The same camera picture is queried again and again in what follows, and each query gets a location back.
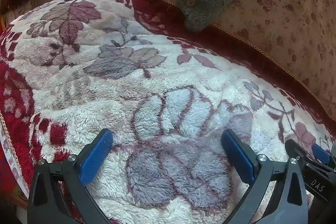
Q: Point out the red white floral fleece blanket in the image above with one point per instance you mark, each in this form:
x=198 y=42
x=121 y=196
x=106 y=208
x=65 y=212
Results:
x=147 y=98

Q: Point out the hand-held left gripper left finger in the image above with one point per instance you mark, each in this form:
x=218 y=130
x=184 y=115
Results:
x=95 y=154

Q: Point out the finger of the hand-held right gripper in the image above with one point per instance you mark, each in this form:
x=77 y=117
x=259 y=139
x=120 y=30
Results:
x=320 y=153
x=316 y=183

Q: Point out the large beige floral cushion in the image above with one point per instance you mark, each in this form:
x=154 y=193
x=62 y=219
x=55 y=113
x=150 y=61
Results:
x=283 y=16

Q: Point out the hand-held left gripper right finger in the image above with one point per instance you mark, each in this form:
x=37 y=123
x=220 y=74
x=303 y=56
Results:
x=237 y=154

